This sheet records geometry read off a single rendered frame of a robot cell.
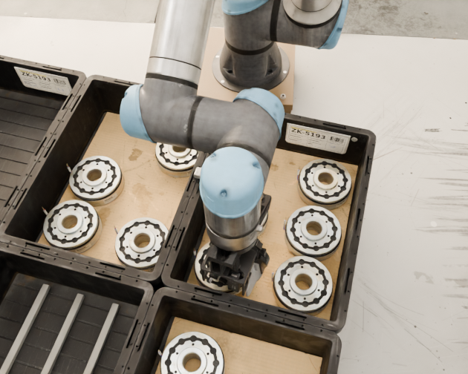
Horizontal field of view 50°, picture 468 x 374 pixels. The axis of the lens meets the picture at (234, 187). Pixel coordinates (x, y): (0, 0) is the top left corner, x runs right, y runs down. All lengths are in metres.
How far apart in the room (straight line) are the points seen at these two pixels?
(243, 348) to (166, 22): 0.53
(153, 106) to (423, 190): 0.74
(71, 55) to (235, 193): 1.02
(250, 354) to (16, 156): 0.64
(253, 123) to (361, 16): 2.10
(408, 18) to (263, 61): 1.65
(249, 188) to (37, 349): 0.52
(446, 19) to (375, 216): 1.78
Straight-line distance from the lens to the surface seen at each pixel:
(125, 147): 1.10
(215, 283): 0.90
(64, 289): 0.98
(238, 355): 0.89
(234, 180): 0.58
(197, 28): 0.71
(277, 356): 0.89
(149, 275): 0.84
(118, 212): 1.02
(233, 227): 0.64
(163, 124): 0.69
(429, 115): 1.38
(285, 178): 1.03
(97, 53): 1.51
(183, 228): 0.87
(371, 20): 2.71
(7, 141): 1.20
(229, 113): 0.67
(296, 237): 0.94
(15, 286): 1.01
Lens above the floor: 1.70
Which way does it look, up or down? 58 degrees down
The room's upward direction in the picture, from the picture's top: 2 degrees counter-clockwise
